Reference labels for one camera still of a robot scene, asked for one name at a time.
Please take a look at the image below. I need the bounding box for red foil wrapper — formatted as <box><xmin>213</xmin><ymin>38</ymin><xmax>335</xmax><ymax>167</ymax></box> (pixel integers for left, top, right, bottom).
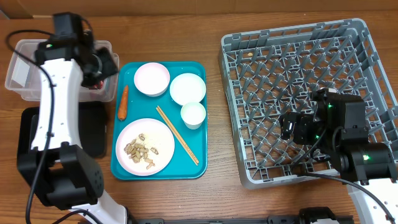
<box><xmin>93</xmin><ymin>81</ymin><xmax>104</xmax><ymax>90</ymax></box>

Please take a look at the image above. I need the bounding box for pink bowl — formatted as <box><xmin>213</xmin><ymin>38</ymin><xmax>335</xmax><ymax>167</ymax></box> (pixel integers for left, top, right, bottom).
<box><xmin>134</xmin><ymin>62</ymin><xmax>170</xmax><ymax>97</ymax></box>

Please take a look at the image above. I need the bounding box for white bowl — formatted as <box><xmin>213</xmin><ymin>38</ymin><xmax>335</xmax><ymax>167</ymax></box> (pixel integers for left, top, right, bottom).
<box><xmin>170</xmin><ymin>73</ymin><xmax>206</xmax><ymax>106</ymax></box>

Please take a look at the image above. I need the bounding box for peanut pile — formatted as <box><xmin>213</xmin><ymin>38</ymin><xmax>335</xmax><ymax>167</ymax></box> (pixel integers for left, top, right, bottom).
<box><xmin>124</xmin><ymin>133</ymin><xmax>159</xmax><ymax>170</ymax></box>

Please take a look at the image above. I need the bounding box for pink plate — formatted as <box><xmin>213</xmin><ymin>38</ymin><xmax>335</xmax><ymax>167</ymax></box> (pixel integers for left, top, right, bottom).
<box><xmin>116</xmin><ymin>118</ymin><xmax>175</xmax><ymax>176</ymax></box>

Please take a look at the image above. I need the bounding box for white cup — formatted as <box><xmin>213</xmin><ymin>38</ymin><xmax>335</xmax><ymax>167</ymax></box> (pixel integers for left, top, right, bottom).
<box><xmin>180</xmin><ymin>102</ymin><xmax>206</xmax><ymax>129</ymax></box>

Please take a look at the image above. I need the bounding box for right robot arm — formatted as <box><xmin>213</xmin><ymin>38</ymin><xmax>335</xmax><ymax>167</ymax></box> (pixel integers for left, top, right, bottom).
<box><xmin>279</xmin><ymin>88</ymin><xmax>397</xmax><ymax>223</ymax></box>

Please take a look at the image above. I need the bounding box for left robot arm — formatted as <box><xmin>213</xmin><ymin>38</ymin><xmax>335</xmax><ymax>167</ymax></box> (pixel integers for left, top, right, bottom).
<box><xmin>17</xmin><ymin>12</ymin><xmax>134</xmax><ymax>223</ymax></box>

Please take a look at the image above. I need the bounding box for grey dishwasher rack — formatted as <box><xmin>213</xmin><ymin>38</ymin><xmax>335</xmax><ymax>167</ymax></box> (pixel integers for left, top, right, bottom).
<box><xmin>219</xmin><ymin>18</ymin><xmax>397</xmax><ymax>189</ymax></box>

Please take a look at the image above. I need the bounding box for orange carrot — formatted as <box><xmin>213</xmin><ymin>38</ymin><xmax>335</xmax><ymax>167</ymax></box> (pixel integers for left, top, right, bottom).
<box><xmin>118</xmin><ymin>85</ymin><xmax>129</xmax><ymax>121</ymax></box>

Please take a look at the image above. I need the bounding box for black plastic tray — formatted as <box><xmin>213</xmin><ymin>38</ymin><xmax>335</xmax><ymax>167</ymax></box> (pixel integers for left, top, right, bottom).
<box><xmin>17</xmin><ymin>101</ymin><xmax>108</xmax><ymax>163</ymax></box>

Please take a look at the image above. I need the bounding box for clear plastic bin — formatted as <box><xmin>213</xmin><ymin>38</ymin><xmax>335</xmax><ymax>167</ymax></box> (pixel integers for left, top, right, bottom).
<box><xmin>5</xmin><ymin>39</ymin><xmax>118</xmax><ymax>102</ymax></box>

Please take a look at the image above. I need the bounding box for teal serving tray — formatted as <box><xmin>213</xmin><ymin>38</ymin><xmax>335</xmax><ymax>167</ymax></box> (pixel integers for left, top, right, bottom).
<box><xmin>111</xmin><ymin>62</ymin><xmax>208</xmax><ymax>180</ymax></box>

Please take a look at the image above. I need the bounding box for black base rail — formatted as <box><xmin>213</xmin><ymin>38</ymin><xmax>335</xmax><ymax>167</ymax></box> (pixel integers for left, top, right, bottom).
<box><xmin>132</xmin><ymin>215</ymin><xmax>354</xmax><ymax>224</ymax></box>

